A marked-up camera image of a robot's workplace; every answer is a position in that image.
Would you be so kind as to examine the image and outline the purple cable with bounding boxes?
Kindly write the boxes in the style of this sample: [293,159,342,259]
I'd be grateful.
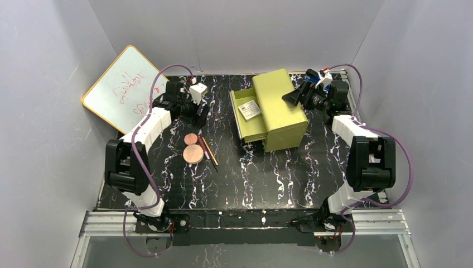
[332,63,414,256]
[122,64,196,258]

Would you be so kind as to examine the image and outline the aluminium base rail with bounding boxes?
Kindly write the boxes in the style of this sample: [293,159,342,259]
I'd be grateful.
[71,209,420,267]

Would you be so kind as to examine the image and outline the white square makeup box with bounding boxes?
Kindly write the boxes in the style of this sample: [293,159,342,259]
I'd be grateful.
[238,100,262,121]

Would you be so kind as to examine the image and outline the green drawer cabinet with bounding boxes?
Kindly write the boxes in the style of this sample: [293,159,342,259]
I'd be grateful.
[229,69,309,152]

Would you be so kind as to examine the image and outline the large round pink compact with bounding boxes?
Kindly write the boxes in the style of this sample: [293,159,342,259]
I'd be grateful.
[182,144,204,165]

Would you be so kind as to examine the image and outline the small round pink compact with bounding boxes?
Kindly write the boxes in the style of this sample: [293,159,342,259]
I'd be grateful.
[184,133,199,145]

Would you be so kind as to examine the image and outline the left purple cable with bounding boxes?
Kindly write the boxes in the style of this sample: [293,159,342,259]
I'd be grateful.
[122,64,196,258]

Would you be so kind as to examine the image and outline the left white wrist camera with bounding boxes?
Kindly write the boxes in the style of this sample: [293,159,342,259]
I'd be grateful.
[189,78,208,105]

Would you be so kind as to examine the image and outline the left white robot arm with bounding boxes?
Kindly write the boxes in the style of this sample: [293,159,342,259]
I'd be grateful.
[104,82,210,217]

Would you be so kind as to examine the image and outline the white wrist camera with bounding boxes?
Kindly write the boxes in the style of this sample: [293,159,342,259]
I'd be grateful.
[189,78,208,105]
[315,67,333,89]

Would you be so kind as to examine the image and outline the gold makeup pencil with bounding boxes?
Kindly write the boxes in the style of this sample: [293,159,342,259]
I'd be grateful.
[202,137,219,166]

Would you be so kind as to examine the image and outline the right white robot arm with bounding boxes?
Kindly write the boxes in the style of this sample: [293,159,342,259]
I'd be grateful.
[282,80,396,228]

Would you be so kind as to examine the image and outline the red and black makeup pen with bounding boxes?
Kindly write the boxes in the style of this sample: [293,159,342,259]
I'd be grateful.
[197,135,218,172]

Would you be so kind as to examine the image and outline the whiteboard with yellow frame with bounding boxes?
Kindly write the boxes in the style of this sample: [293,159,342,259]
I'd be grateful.
[81,45,159,134]

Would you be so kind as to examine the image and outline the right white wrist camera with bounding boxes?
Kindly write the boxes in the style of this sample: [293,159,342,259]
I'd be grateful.
[315,67,333,89]

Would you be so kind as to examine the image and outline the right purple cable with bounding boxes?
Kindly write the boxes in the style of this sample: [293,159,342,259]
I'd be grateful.
[332,63,414,256]

